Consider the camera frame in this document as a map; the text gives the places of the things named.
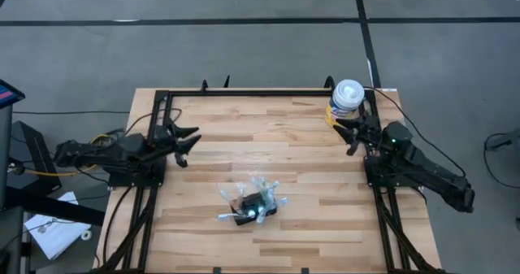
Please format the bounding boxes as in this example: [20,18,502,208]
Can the black wire caddy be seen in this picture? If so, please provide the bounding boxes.
[229,189,281,227]

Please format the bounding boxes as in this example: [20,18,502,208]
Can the monitor with pink blue screen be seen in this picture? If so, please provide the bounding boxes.
[0,78,26,111]

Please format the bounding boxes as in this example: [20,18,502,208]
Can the black cable bundle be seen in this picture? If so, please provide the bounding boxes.
[483,127,520,190]

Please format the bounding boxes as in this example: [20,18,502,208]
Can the black floor case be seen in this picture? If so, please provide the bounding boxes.
[11,120,63,194]

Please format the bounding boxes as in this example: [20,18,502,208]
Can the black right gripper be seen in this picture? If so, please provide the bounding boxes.
[332,115,384,158]

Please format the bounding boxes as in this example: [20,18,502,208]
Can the yellow Lysol wipes canister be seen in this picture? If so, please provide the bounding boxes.
[324,78,366,128]

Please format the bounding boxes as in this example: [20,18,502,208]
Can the white paper sheets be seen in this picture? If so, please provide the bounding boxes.
[23,191,93,261]

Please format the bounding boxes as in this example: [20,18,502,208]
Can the yellow cable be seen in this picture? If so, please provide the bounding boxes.
[11,133,111,179]

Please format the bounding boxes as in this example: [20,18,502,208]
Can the thin black floor cable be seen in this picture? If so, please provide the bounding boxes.
[11,110,130,116]

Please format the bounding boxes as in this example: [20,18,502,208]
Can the black hanging cable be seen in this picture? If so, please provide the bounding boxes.
[363,85,468,180]

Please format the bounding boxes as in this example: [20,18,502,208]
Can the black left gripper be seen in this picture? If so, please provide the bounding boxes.
[152,123,203,169]

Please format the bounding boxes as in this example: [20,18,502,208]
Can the black aluminium table frame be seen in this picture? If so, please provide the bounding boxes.
[95,74,446,274]

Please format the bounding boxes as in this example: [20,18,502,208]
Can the black floor beam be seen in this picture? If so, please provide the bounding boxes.
[0,185,106,228]

